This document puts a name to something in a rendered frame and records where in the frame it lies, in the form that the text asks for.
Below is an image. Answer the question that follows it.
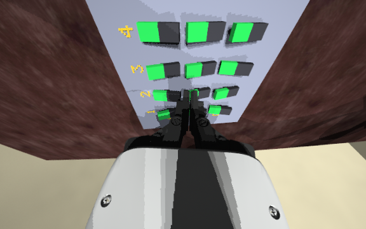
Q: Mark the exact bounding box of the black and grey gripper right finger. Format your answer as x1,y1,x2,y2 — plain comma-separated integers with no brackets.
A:
189,90,255,157

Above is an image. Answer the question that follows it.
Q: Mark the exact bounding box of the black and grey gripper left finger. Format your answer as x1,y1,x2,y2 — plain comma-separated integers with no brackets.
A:
124,90,190,150

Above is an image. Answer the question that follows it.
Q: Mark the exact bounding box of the grey switch panel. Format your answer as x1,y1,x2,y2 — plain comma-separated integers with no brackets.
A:
86,0,310,129

